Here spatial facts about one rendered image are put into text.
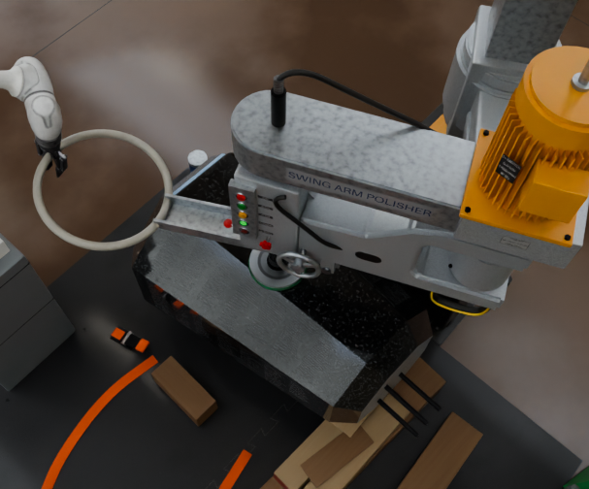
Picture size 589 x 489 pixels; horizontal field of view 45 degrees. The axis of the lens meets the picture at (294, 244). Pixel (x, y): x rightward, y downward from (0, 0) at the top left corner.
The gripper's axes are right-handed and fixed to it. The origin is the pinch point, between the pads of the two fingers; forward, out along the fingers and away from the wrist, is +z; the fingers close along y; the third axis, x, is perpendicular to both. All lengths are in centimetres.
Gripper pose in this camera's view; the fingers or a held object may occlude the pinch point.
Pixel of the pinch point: (53, 167)
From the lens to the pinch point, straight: 285.2
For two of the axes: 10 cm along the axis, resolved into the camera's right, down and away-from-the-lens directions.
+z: -2.1, 4.0, 8.9
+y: 8.2, 5.7, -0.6
